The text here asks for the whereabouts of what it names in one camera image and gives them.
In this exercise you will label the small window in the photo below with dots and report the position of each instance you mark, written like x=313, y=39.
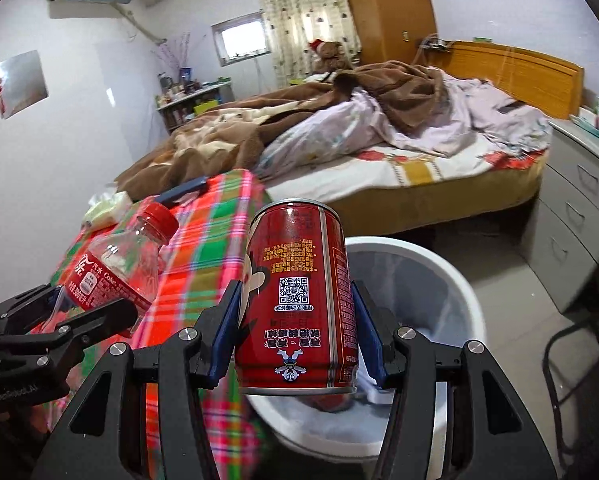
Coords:
x=242, y=40

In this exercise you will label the brown blanket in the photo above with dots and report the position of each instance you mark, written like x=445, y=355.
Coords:
x=219, y=145

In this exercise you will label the grey drawer cabinet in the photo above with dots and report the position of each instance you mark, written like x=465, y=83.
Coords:
x=569, y=210

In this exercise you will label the green box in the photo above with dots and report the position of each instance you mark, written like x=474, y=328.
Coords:
x=204, y=106

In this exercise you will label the plaid cloth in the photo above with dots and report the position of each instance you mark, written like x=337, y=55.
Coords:
x=204, y=240

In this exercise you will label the wooden wardrobe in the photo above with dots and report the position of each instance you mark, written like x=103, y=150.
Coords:
x=389, y=5

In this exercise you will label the power strip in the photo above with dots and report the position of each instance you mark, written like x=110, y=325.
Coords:
x=434, y=46

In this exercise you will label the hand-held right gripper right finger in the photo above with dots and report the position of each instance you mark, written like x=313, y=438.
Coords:
x=367, y=330

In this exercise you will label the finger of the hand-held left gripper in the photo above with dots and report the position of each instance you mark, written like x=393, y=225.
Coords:
x=99, y=317
x=54, y=301

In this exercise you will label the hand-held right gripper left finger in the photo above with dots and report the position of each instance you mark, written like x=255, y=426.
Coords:
x=228, y=330

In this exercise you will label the lilac quilt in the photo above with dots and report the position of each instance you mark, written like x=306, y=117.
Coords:
x=429, y=115

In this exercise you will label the red drink can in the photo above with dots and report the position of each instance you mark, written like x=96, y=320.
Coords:
x=294, y=270

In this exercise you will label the silver wall poster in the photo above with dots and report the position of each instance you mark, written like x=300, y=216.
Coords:
x=21, y=82

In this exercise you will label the teddy bear with red hat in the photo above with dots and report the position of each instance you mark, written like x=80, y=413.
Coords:
x=329, y=55

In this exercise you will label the shelf unit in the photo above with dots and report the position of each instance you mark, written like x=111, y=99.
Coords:
x=189, y=110

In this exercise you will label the soft tissue pack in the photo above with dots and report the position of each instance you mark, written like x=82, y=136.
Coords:
x=106, y=207

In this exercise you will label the air conditioner pipe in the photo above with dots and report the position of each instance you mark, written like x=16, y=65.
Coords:
x=139, y=25

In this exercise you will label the black metal chair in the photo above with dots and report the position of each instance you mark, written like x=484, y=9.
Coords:
x=546, y=355

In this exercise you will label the dark blue flat object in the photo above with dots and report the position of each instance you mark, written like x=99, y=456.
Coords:
x=184, y=190

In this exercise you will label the wooden headboard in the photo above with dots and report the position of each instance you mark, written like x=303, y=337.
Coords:
x=529, y=75

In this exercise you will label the clear plastic bottle red label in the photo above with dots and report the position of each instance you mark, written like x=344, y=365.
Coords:
x=119, y=270

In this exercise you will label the white trash bin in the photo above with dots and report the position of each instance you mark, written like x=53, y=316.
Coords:
x=429, y=280

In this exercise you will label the patterned curtain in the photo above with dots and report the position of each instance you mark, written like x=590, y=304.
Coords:
x=299, y=20

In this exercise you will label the row of bottles and jars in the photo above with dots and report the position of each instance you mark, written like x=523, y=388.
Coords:
x=179, y=87

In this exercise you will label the floral bed sheet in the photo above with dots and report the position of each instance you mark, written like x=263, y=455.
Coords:
x=429, y=165

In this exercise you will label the vase with branches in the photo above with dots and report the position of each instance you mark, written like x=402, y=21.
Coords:
x=184, y=74

